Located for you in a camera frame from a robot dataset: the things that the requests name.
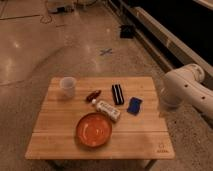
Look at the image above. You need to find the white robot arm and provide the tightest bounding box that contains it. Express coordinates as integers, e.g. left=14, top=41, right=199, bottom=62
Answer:
left=160, top=64, right=213, bottom=120

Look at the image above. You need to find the orange ceramic bowl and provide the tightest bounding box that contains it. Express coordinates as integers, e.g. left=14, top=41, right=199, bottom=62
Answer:
left=76, top=112, right=112, bottom=148

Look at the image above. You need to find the black white-striped eraser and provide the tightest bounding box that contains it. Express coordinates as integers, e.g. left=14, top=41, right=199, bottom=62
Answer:
left=112, top=84, right=124, bottom=105

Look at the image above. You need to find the small red bottle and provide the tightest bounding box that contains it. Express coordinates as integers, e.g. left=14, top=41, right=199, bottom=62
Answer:
left=86, top=90, right=101, bottom=102

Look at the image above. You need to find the wooden folding table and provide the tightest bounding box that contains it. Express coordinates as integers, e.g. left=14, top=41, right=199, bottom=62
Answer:
left=25, top=77, right=175, bottom=160

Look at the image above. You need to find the blue sponge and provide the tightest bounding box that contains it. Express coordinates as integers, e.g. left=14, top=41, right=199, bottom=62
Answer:
left=127, top=97, right=142, bottom=115

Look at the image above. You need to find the translucent plastic cup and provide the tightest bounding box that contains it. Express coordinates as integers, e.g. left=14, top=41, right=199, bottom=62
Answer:
left=59, top=77, right=76, bottom=98

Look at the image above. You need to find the black box on floor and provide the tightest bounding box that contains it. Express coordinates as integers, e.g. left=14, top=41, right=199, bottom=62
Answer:
left=120, top=25, right=134, bottom=38

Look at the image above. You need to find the white device on floor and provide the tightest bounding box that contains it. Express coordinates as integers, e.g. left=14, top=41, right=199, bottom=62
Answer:
left=46, top=0, right=74, bottom=14

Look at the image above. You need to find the cable on floor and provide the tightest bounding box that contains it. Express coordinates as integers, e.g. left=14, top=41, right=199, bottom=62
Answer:
left=39, top=0, right=54, bottom=25

